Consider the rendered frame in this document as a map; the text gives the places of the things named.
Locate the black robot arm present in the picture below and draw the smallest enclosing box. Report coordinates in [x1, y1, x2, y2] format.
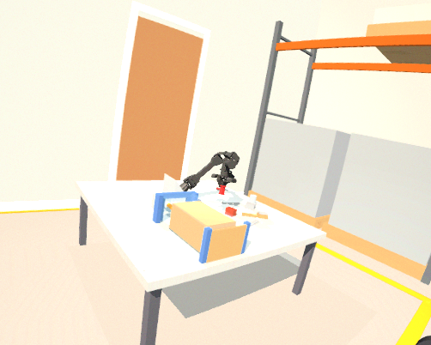
[180, 151, 240, 191]

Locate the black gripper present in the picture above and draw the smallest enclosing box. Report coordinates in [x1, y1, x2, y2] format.
[211, 167, 237, 187]

